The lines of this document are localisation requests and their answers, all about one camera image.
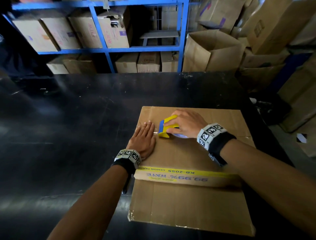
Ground person's right hand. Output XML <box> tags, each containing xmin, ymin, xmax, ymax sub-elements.
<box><xmin>163</xmin><ymin>109</ymin><xmax>208</xmax><ymax>139</ymax></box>

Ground person's left hand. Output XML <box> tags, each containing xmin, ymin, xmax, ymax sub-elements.
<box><xmin>126</xmin><ymin>120</ymin><xmax>156</xmax><ymax>161</ymax></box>

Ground yellow blue tape dispenser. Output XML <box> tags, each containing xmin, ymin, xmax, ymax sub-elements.
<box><xmin>158</xmin><ymin>114</ymin><xmax>181</xmax><ymax>138</ymax></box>

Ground brown cardboard box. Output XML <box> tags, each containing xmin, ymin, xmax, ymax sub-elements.
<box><xmin>127</xmin><ymin>106</ymin><xmax>256</xmax><ymax>237</ymax></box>

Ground person's right forearm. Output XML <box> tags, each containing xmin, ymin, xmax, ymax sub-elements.
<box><xmin>220</xmin><ymin>139</ymin><xmax>316</xmax><ymax>238</ymax></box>

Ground person's left forearm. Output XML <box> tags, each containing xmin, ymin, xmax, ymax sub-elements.
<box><xmin>47</xmin><ymin>165</ymin><xmax>129</xmax><ymax>240</ymax></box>

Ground brown carton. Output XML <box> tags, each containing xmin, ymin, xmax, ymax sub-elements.
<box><xmin>182</xmin><ymin>29</ymin><xmax>245</xmax><ymax>73</ymax></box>

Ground pile of loose cardboard boxes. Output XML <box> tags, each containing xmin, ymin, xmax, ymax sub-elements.
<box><xmin>196</xmin><ymin>0</ymin><xmax>316</xmax><ymax>159</ymax></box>

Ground right marker wristband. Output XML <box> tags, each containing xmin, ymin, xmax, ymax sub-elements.
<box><xmin>197</xmin><ymin>123</ymin><xmax>237</xmax><ymax>159</ymax></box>

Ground black bag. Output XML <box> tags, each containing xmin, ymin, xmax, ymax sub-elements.
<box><xmin>249</xmin><ymin>91</ymin><xmax>292</xmax><ymax>125</ymax></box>

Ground blue metal shelf rack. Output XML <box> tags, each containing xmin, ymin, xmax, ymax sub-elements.
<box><xmin>2</xmin><ymin>0</ymin><xmax>189</xmax><ymax>74</ymax></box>

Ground grey small bench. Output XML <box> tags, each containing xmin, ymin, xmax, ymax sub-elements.
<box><xmin>140</xmin><ymin>30</ymin><xmax>180</xmax><ymax>47</ymax></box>

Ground rows of shelved storage boxes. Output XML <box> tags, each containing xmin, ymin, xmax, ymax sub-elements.
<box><xmin>12</xmin><ymin>5</ymin><xmax>188</xmax><ymax>75</ymax></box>

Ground blue upright panel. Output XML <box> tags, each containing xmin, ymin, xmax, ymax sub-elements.
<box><xmin>269</xmin><ymin>53</ymin><xmax>313</xmax><ymax>93</ymax></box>

